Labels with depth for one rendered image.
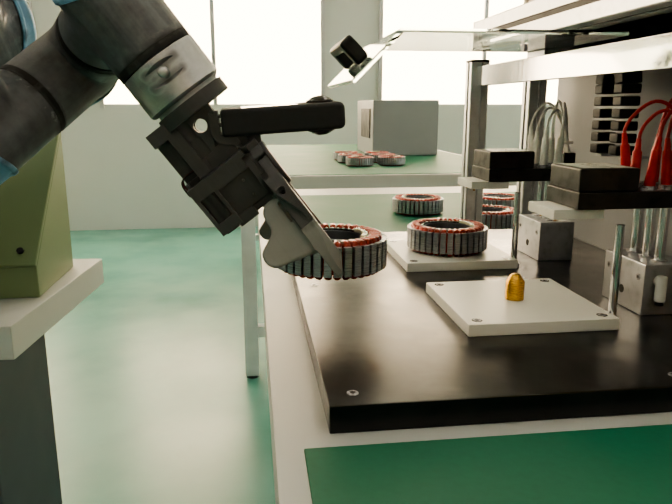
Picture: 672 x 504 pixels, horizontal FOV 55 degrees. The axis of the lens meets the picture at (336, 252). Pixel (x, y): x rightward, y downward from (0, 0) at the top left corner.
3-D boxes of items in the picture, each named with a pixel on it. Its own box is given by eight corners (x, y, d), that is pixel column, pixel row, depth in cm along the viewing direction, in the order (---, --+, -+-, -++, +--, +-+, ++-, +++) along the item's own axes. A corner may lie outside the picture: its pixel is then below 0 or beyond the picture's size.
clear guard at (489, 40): (352, 82, 72) (352, 26, 71) (327, 88, 95) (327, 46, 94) (624, 84, 76) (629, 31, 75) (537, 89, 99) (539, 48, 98)
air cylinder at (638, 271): (639, 316, 66) (645, 263, 65) (600, 295, 73) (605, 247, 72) (685, 314, 66) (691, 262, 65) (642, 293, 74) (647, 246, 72)
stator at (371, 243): (276, 284, 58) (276, 244, 58) (272, 256, 69) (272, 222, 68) (397, 281, 60) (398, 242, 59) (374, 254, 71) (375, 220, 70)
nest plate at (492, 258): (406, 272, 83) (407, 263, 83) (383, 247, 98) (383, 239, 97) (517, 268, 85) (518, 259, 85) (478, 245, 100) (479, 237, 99)
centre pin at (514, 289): (508, 301, 67) (510, 276, 66) (501, 296, 68) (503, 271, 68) (526, 300, 67) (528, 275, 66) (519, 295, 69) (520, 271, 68)
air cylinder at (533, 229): (537, 261, 89) (540, 221, 88) (515, 249, 96) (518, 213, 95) (571, 259, 90) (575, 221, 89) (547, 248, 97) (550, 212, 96)
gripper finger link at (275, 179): (307, 239, 60) (256, 170, 62) (322, 227, 59) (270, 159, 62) (294, 227, 55) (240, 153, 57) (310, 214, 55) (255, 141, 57)
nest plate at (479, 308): (468, 337, 60) (468, 324, 59) (425, 292, 74) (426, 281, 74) (619, 330, 62) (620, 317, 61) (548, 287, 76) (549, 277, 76)
